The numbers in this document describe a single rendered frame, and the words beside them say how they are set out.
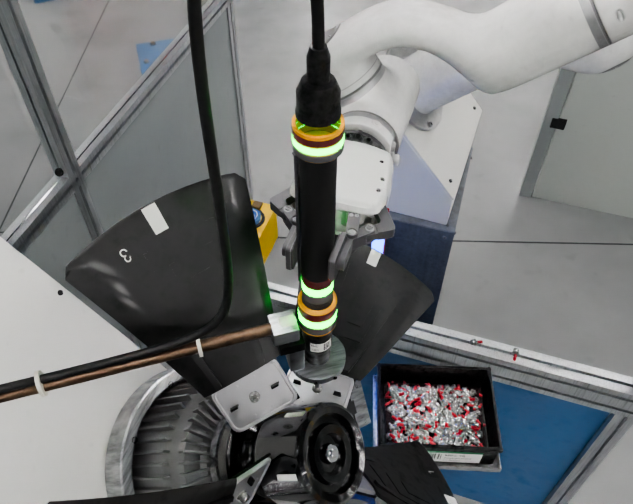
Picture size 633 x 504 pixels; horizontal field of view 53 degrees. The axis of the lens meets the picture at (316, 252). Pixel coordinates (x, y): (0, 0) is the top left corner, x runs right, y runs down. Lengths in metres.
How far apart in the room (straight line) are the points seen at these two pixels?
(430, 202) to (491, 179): 1.60
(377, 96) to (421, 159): 0.56
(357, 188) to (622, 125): 2.09
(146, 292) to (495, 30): 0.47
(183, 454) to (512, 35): 0.62
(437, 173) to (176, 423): 0.75
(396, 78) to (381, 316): 0.34
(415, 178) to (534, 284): 1.33
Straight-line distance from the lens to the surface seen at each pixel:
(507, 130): 3.26
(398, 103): 0.78
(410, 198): 1.39
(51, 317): 0.90
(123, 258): 0.73
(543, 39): 0.72
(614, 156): 2.79
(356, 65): 0.75
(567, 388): 1.37
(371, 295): 0.95
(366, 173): 0.69
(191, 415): 0.86
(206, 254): 0.74
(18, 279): 0.90
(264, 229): 1.20
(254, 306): 0.75
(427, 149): 1.34
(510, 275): 2.60
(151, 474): 0.89
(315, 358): 0.77
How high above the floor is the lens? 1.95
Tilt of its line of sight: 49 degrees down
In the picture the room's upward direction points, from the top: straight up
